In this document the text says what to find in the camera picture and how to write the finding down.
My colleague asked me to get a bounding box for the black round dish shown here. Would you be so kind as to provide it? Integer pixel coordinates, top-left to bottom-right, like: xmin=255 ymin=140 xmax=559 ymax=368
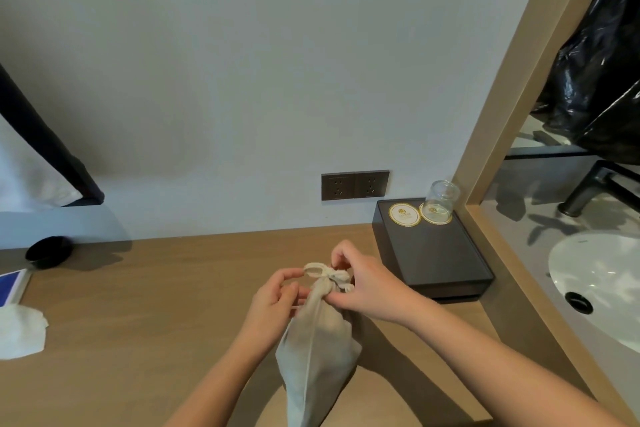
xmin=25 ymin=236 xmax=74 ymax=270

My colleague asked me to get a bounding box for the black plastic bag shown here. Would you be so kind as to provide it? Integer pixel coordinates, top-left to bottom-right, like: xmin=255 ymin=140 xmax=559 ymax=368
xmin=529 ymin=0 xmax=640 ymax=165

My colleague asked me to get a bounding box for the dark wall socket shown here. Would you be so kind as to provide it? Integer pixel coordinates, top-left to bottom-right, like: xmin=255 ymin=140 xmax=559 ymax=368
xmin=354 ymin=170 xmax=391 ymax=199
xmin=321 ymin=172 xmax=356 ymax=201

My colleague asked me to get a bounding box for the light wooden partition frame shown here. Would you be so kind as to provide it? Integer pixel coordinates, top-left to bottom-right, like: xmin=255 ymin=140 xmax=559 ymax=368
xmin=451 ymin=0 xmax=621 ymax=427

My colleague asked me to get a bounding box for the beige cloth drawstring bag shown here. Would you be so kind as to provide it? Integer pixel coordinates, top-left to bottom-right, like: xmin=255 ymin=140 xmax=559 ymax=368
xmin=274 ymin=262 xmax=364 ymax=427

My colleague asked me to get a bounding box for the dark metal faucet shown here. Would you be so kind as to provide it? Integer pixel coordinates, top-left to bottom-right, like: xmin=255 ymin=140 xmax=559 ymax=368
xmin=557 ymin=159 xmax=640 ymax=218

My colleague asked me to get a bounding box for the round white gold-rimmed coaster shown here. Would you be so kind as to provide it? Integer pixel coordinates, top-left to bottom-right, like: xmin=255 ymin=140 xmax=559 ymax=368
xmin=419 ymin=201 xmax=454 ymax=226
xmin=388 ymin=202 xmax=422 ymax=229

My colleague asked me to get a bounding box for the black ledge strip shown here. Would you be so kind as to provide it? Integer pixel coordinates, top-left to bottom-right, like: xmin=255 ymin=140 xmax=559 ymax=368
xmin=504 ymin=143 xmax=603 ymax=160

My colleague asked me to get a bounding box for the black rectangular tray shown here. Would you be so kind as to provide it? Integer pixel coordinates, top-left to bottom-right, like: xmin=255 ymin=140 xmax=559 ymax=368
xmin=372 ymin=197 xmax=496 ymax=300

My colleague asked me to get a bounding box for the person's right forearm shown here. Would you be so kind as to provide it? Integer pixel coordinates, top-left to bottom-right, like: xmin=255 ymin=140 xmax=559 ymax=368
xmin=400 ymin=292 xmax=629 ymax=427

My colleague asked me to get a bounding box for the blue and white box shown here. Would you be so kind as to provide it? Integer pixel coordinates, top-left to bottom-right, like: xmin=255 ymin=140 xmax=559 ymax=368
xmin=0 ymin=269 xmax=32 ymax=311

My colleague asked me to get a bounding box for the clear drinking glass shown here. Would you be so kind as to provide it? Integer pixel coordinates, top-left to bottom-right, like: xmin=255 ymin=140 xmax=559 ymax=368
xmin=423 ymin=180 xmax=461 ymax=222

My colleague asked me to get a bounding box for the person's right hand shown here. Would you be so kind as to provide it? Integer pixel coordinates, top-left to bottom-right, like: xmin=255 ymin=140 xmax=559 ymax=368
xmin=327 ymin=240 xmax=427 ymax=330

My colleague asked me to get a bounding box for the white crumpled tissue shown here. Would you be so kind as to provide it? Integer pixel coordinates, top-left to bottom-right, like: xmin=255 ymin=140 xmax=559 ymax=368
xmin=0 ymin=304 xmax=50 ymax=362

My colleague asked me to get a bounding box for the person's left forearm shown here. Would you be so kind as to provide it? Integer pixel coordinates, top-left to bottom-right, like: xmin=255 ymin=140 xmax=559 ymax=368
xmin=162 ymin=327 xmax=282 ymax=427

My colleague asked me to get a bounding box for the white sink basin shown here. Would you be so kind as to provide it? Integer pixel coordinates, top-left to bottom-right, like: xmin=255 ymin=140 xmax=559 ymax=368
xmin=547 ymin=230 xmax=640 ymax=356

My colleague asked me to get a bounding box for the black sink overflow ring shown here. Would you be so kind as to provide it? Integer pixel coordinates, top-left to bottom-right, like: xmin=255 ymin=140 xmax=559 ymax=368
xmin=565 ymin=292 xmax=594 ymax=315

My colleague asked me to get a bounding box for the person's left hand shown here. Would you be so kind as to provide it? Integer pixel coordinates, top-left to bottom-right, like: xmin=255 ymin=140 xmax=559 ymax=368
xmin=241 ymin=269 xmax=312 ymax=346

